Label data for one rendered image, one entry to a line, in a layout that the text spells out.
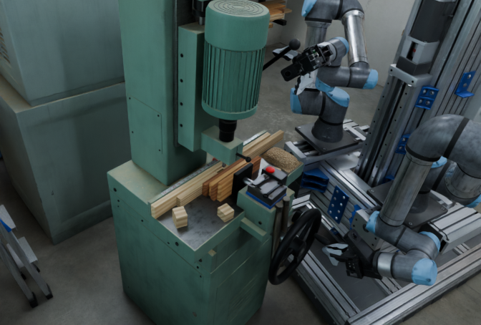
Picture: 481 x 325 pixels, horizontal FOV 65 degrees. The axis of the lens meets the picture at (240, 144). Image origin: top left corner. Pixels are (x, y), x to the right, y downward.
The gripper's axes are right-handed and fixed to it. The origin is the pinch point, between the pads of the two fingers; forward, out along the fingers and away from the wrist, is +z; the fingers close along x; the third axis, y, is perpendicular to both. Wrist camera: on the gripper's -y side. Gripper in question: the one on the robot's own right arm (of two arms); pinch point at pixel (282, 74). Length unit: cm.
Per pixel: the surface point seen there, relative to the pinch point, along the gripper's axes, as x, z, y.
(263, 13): -15.5, 10.4, 12.5
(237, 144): 12.6, 12.0, -20.8
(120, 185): 5, 34, -66
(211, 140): 7.2, 15.7, -27.1
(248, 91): -0.1, 14.8, -2.1
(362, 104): 51, -260, -132
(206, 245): 34, 37, -26
